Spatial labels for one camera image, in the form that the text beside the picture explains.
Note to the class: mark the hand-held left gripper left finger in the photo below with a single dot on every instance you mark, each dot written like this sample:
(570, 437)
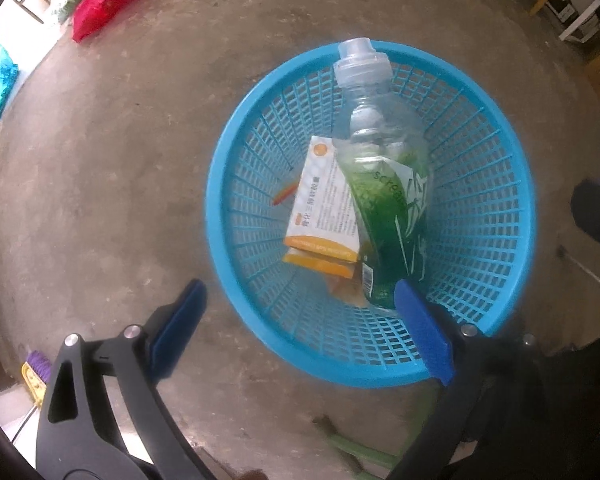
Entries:
(175, 330)

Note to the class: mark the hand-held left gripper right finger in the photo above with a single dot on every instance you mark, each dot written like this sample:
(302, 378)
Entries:
(425, 335)

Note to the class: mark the blue plastic mesh basket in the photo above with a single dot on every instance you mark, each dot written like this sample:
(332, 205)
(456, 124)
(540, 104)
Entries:
(480, 185)

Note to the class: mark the yellow purple brush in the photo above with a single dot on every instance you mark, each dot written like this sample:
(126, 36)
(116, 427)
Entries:
(35, 372)

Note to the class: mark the orange white medicine box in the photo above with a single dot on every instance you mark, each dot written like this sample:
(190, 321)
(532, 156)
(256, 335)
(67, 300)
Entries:
(320, 200)

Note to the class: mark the dark blurred object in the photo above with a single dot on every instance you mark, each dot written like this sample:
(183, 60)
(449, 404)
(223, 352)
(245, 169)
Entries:
(597, 217)

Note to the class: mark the red plastic bag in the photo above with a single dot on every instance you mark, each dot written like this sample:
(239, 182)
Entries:
(105, 2)

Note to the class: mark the green white sack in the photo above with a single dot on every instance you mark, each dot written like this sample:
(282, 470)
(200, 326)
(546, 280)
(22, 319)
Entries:
(65, 2)

